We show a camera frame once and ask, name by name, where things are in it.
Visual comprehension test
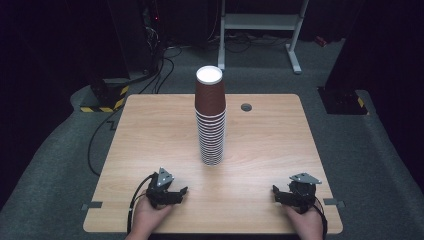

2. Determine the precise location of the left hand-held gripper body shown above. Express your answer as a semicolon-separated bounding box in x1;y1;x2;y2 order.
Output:
145;166;177;210

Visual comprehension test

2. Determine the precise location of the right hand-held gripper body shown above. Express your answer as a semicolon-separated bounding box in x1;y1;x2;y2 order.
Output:
287;172;323;215

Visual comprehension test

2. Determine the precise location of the stack of brown paper cups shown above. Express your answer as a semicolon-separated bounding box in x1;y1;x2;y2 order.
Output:
194;65;228;167

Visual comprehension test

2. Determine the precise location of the person's right hand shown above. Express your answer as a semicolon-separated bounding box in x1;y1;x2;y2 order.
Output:
284;203;324;239

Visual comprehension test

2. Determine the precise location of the person's left hand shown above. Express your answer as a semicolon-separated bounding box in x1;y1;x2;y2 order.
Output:
131;196;174;234

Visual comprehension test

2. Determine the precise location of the black yellow striped stand base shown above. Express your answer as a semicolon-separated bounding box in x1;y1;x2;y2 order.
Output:
79;77;131;114
317;86;370;116

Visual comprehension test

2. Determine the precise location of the small red floor object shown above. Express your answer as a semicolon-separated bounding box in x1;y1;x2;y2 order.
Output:
314;35;330;48

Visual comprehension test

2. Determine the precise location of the black equipment rack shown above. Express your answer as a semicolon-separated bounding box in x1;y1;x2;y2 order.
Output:
106;0;165;76

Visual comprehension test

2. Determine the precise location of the white metal stand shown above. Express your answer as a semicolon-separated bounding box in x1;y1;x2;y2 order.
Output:
216;0;310;75

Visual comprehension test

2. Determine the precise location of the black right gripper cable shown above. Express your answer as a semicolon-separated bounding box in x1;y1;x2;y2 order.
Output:
312;195;329;240

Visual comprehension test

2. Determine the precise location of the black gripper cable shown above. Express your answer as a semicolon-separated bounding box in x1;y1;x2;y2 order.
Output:
126;172;158;235
312;195;329;240

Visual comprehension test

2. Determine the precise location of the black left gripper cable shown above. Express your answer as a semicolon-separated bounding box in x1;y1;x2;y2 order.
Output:
126;172;158;235

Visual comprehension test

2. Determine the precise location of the grey table edge bracket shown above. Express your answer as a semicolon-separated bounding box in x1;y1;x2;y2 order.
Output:
81;201;104;212
323;197;346;210

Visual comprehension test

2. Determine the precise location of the black floor cable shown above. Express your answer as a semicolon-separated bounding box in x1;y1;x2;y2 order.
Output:
87;46;184;178

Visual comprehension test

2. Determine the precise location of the bundle of floor cables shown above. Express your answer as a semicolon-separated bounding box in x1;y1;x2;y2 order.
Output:
206;31;291;54

